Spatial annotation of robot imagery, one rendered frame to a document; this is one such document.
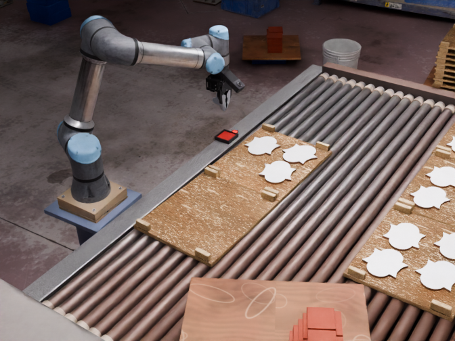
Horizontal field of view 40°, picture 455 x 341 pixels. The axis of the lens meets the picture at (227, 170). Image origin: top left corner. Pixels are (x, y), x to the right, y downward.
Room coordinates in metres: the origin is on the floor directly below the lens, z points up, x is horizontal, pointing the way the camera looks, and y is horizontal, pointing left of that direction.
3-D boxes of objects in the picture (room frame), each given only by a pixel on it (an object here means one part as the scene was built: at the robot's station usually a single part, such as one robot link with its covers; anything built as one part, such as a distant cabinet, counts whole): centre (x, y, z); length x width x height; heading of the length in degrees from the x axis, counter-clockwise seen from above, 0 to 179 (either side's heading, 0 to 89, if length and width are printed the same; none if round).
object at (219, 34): (2.31, 0.02, 1.36); 0.09 x 0.08 x 0.11; 116
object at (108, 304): (2.03, -0.09, 0.90); 1.95 x 0.05 x 0.05; 145
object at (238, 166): (2.09, -0.17, 0.93); 0.41 x 0.35 x 0.02; 143
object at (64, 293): (2.11, 0.04, 0.90); 1.95 x 0.05 x 0.05; 145
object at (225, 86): (2.32, 0.02, 1.20); 0.09 x 0.08 x 0.12; 55
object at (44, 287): (2.15, 0.09, 0.89); 2.08 x 0.09 x 0.06; 145
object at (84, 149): (1.94, 0.53, 1.09); 0.13 x 0.12 x 0.14; 26
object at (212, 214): (1.76, 0.08, 0.93); 0.41 x 0.35 x 0.02; 142
